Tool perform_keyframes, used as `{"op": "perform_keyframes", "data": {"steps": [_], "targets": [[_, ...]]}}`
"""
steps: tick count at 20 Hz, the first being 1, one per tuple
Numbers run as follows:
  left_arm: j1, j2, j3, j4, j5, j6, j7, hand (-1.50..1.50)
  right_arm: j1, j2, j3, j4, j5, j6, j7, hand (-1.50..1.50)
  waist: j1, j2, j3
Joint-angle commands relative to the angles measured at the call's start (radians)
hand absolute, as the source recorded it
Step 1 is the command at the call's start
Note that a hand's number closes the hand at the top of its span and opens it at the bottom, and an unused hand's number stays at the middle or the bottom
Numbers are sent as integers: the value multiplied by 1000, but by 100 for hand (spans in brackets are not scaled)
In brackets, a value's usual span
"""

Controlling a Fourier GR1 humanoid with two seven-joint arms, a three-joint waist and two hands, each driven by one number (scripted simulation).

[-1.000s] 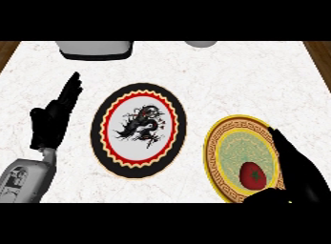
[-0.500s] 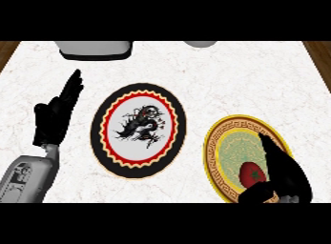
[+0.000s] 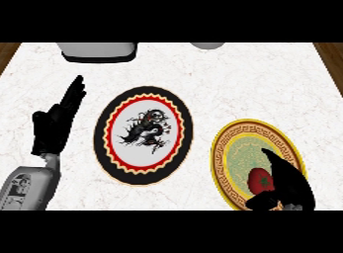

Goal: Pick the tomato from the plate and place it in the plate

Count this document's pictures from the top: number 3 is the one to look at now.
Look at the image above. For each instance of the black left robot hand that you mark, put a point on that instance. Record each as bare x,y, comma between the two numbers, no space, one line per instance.
57,123

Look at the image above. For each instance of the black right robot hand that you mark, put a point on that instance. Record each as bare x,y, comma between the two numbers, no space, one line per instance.
287,184

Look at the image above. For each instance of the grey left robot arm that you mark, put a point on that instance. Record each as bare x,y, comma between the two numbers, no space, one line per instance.
26,189

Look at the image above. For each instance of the red tomato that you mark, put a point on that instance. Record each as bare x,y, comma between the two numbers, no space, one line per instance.
259,181

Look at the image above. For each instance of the gold rimmed patterned plate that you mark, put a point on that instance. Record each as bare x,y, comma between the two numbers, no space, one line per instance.
237,154

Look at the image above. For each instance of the black rimmed dragon plate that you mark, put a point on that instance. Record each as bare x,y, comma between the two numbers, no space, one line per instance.
144,135

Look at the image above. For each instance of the pale grey round object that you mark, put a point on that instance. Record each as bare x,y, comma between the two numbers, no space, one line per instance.
208,45

